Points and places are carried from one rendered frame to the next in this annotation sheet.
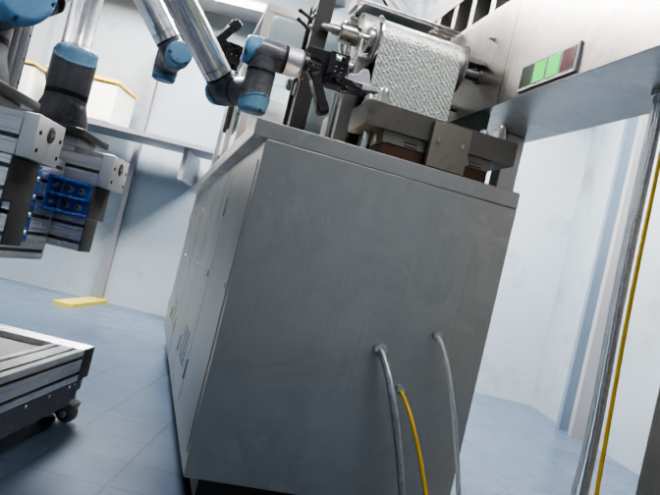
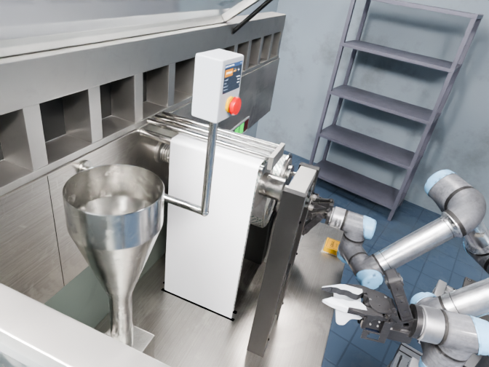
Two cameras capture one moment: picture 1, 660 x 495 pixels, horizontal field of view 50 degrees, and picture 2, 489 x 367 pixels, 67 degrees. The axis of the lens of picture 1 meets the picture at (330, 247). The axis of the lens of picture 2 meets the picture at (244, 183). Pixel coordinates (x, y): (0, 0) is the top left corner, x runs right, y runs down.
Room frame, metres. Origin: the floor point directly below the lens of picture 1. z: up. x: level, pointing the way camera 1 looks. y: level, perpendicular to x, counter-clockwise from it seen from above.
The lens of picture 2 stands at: (2.94, 0.47, 1.83)
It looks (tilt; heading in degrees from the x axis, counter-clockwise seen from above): 30 degrees down; 211
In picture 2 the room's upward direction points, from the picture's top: 9 degrees clockwise
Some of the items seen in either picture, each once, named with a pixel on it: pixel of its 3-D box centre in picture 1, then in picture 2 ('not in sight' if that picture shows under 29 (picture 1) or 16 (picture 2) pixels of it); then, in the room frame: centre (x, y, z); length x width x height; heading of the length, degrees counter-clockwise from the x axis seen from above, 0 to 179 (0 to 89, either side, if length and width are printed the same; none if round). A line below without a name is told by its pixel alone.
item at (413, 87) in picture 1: (410, 98); not in sight; (1.90, -0.12, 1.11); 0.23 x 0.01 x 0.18; 104
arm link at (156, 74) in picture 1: (168, 63); (440, 353); (2.17, 0.62, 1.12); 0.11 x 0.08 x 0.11; 26
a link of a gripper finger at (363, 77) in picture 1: (363, 80); not in sight; (1.84, 0.02, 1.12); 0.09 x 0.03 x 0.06; 95
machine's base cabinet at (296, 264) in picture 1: (267, 302); not in sight; (2.86, 0.19, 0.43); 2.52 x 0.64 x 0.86; 14
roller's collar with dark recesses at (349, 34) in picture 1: (349, 33); (273, 186); (2.17, 0.10, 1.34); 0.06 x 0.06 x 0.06; 14
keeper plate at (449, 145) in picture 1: (448, 148); not in sight; (1.71, -0.22, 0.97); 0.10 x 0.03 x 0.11; 104
